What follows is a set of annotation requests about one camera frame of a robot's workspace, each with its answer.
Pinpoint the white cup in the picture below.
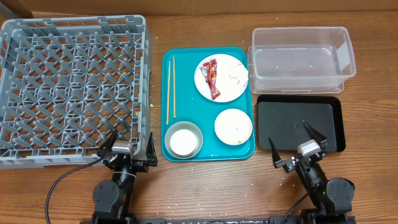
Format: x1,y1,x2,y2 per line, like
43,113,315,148
170,129,197,156

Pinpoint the white napkin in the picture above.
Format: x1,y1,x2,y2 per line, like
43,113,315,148
229,65,248,86

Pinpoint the clear plastic bin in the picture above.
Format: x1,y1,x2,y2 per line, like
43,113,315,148
248,27,356,91

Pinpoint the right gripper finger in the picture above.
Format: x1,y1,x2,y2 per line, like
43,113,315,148
303,120,328,149
268,136,282,169

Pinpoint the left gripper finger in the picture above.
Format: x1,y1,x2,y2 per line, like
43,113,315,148
146,133,158,167
97,129,118,157

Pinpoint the small pink bowl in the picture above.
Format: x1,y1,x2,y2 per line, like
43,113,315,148
214,108,253,146

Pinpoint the teal plastic tray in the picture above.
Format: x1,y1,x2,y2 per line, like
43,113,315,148
161,47,256,162

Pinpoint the large white plate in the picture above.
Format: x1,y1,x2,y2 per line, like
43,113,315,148
194,54,249,103

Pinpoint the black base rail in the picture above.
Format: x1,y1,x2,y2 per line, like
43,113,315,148
80,215,356,224

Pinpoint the left wooden chopstick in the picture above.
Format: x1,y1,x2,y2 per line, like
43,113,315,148
166,61,171,125

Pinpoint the black tray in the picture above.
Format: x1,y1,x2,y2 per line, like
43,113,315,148
257,95,346,152

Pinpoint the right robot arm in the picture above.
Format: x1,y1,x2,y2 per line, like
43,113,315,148
269,121,355,223

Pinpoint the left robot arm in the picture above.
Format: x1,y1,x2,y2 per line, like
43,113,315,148
91,130,158,223

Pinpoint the grey bowl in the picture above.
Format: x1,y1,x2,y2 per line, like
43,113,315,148
164,121,203,159

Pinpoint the grey dish rack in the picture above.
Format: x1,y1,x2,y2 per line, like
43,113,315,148
1,15,152,169

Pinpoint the red snack wrapper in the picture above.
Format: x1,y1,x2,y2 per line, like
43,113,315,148
200,58,220,100

